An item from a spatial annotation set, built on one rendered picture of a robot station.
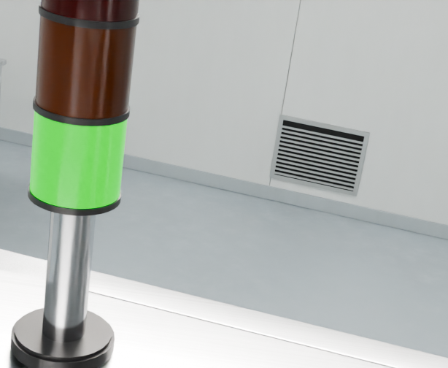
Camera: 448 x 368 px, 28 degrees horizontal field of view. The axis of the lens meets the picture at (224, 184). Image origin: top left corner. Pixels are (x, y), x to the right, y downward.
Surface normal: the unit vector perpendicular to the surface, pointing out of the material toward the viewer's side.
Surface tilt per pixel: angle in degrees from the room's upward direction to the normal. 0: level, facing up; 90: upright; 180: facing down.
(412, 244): 0
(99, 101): 90
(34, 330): 0
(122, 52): 90
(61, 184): 90
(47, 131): 90
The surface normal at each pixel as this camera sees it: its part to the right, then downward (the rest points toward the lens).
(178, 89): -0.24, 0.34
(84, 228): 0.62, 0.37
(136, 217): 0.14, -0.92
